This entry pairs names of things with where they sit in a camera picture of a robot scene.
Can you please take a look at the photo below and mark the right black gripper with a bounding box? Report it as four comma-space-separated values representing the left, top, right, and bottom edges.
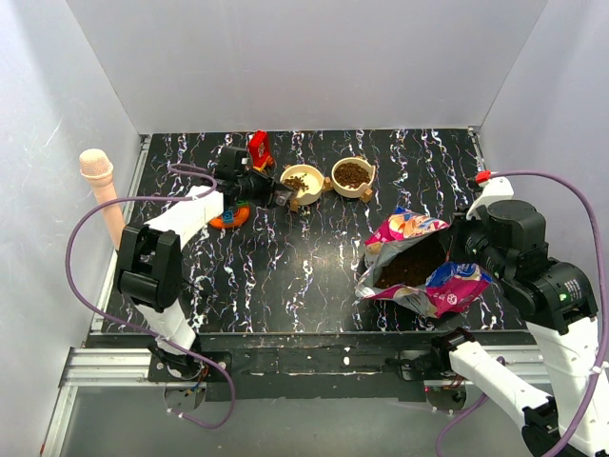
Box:
439, 204, 513, 285

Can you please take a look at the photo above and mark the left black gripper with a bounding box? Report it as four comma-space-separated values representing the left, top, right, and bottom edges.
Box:
237, 169, 292, 209

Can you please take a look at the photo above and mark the pink pet food bag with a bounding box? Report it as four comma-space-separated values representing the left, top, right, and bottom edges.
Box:
355, 207, 491, 318

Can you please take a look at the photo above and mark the clear plastic scoop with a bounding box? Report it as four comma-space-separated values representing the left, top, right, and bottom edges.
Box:
274, 189, 298, 207

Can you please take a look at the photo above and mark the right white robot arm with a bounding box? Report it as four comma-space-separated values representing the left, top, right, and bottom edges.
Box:
430, 171, 608, 456

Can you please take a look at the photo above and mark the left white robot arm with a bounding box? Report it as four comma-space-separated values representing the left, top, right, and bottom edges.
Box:
115, 147, 297, 381

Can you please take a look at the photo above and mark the cream double pet bowl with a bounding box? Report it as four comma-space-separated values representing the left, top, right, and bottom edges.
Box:
280, 156, 377, 211

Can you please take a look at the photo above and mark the orange curved toy track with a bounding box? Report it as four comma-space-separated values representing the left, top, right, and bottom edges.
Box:
208, 202, 250, 229

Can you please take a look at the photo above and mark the red toy block car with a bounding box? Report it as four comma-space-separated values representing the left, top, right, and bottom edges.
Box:
247, 130, 275, 171

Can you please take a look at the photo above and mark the pink microphone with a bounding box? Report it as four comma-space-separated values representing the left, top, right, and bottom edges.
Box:
79, 149, 126, 250

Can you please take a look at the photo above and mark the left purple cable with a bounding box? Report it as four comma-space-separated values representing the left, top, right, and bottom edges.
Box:
65, 164, 237, 429

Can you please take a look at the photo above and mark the aluminium frame rail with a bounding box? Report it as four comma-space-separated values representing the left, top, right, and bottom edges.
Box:
40, 135, 160, 456

